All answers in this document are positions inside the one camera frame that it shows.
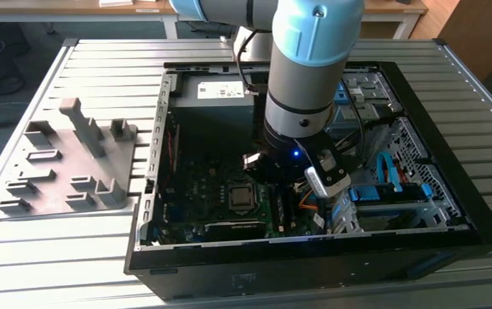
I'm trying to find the grey metal disk bay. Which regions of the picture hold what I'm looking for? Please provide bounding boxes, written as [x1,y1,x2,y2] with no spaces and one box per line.
[326,182,464,234]

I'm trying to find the grey power supply unit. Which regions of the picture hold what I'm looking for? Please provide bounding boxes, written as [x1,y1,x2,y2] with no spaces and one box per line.
[170,75,269,147]

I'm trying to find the black open PC case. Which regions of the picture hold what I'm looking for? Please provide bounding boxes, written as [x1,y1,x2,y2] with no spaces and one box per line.
[125,60,492,302]

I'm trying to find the black cable bundle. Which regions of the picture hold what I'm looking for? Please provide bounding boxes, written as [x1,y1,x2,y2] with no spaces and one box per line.
[326,116,397,162]

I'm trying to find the brown wooden cabinet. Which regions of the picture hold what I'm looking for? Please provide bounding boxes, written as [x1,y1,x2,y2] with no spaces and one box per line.
[437,0,492,81]

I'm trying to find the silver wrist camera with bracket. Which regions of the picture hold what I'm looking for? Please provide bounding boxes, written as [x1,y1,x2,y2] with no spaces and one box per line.
[293,138,353,198]

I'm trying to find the orange wire bundle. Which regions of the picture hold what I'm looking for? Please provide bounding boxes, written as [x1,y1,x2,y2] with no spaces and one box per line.
[298,189,321,212]

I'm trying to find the grey plastic parts rack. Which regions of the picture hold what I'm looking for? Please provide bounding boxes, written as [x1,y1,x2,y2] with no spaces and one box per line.
[0,97,152,220]

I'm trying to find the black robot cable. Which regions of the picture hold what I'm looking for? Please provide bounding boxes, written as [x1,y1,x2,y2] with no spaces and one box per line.
[236,28,269,97]

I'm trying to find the black camera cable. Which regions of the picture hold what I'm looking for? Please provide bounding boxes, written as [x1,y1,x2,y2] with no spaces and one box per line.
[338,80,367,170]

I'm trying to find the blue SATA wire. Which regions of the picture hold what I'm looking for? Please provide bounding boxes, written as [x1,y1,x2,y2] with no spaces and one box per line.
[376,151,404,193]

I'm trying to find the small silver wrist camera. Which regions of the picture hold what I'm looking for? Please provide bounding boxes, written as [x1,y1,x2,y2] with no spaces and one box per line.
[241,153,265,171]

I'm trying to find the blue carrier with black disk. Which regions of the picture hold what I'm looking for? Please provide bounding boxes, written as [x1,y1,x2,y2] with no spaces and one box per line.
[347,183,433,204]

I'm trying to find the grey metal drive cage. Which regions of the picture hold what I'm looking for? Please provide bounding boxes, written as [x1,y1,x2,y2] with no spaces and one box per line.
[326,69,405,142]

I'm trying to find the green motherboard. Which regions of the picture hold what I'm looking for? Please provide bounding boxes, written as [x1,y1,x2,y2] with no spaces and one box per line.
[156,154,329,244]

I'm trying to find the silver CPU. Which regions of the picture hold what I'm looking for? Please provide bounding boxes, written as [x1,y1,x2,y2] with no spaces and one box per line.
[230,186,254,207]

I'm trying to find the white box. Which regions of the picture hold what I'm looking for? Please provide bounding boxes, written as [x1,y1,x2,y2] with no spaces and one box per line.
[98,0,137,8]

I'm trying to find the black graphics card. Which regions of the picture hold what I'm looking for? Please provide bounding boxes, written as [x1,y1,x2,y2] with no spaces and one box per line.
[204,220,269,241]

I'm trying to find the thin red wire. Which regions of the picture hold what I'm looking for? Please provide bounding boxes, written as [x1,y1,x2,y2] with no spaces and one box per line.
[166,124,180,189]

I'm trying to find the wooden desk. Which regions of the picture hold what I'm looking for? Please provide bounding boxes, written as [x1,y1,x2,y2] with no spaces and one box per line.
[0,0,431,40]

